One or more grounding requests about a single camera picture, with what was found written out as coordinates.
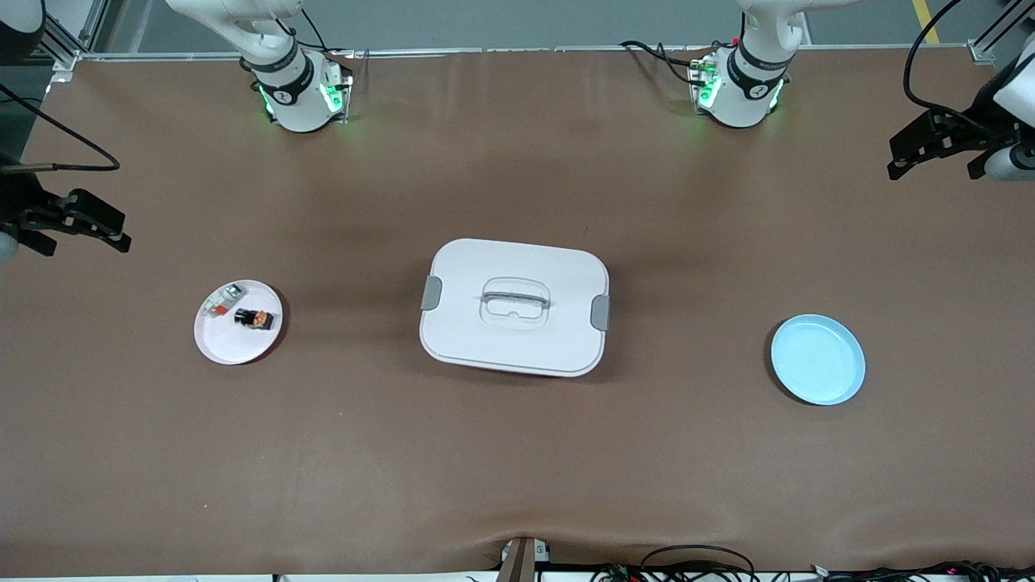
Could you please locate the black base power cable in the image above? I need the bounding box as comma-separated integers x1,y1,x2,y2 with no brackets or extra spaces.
619,39,706,83

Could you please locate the white lidded box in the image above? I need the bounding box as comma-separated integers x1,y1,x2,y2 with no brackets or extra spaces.
419,238,610,378

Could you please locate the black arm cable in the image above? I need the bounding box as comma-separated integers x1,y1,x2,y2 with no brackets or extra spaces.
0,85,121,173
903,0,984,135

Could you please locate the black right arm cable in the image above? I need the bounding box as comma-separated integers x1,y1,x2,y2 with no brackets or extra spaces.
0,85,121,173

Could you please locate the aluminium frame post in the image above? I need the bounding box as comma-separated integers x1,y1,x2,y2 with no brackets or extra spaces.
969,0,1035,65
36,0,110,72

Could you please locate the light blue round plate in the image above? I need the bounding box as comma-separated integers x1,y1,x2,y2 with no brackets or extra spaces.
771,314,866,406

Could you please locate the pink round plate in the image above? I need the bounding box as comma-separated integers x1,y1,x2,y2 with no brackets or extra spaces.
194,280,285,365

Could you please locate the clear box lid handle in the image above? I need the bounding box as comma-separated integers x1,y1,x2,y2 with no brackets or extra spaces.
481,277,551,324

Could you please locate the white and orange connector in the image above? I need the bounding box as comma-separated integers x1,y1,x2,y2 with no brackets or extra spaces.
202,285,246,318

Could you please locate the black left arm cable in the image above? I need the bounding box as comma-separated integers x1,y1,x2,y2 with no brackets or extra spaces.
903,0,984,135

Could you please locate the metal table edge rail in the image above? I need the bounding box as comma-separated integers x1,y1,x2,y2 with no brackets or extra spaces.
77,44,971,62

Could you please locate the black looped cable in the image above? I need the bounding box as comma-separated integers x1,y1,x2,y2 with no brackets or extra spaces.
640,544,757,582

